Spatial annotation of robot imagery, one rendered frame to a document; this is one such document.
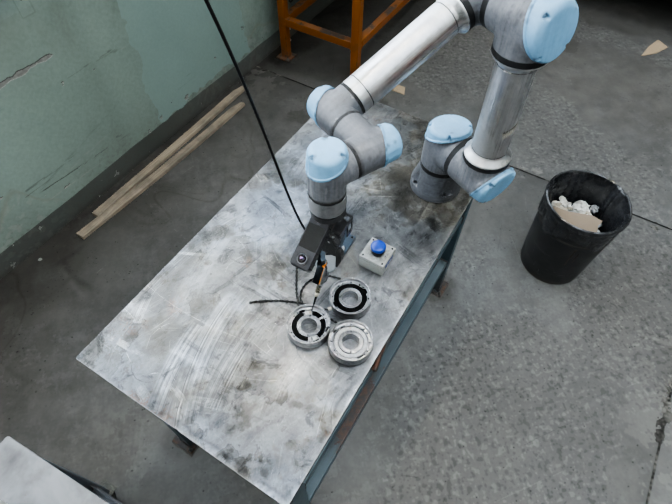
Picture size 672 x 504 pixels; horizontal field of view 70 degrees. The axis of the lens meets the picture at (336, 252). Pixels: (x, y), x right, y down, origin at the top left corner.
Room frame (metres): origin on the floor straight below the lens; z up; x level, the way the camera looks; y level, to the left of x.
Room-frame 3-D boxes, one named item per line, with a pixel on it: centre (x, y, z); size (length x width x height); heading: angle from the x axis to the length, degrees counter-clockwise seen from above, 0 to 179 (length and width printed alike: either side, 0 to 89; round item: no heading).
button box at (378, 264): (0.73, -0.11, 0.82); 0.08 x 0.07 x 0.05; 149
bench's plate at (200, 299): (0.80, 0.04, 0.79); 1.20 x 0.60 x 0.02; 149
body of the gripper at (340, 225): (0.64, 0.02, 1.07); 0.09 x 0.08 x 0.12; 152
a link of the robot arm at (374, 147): (0.70, -0.05, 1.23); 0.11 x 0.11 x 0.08; 35
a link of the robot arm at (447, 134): (1.00, -0.30, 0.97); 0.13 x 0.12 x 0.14; 35
